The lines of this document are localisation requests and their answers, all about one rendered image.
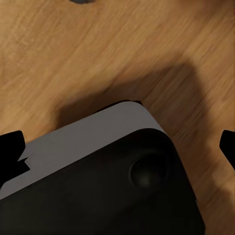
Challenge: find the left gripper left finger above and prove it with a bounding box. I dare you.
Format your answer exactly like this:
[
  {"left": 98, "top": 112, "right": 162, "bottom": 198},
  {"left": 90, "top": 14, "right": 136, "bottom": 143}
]
[{"left": 0, "top": 130, "right": 26, "bottom": 189}]

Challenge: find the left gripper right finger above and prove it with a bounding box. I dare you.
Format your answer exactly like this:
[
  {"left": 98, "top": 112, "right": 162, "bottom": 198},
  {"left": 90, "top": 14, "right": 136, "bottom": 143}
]
[{"left": 219, "top": 130, "right": 235, "bottom": 169}]

